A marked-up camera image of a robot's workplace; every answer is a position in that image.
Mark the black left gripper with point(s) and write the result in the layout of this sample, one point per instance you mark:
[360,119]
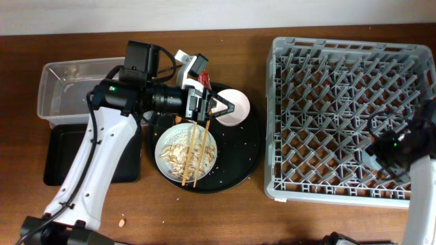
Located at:
[201,111]

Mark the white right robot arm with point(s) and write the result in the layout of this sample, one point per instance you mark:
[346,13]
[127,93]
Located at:
[411,152]

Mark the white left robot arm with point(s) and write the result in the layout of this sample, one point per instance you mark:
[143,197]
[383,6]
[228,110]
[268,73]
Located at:
[116,109]

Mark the grey dishwasher rack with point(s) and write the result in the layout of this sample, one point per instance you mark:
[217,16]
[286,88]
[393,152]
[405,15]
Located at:
[326,99]

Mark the red snack wrapper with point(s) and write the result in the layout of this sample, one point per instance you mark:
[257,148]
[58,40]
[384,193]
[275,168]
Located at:
[204,80]

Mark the round black serving tray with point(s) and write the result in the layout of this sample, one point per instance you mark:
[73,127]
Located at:
[240,149]

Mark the orange carrot stick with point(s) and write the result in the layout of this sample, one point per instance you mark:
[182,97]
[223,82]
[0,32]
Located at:
[178,119]

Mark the grey plate with rice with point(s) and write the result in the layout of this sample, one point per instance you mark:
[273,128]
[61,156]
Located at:
[172,147]

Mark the clear plastic bin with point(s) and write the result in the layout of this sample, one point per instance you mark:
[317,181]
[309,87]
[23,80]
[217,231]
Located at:
[64,86]

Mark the black rectangular tray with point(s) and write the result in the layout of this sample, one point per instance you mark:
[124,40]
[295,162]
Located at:
[64,143]

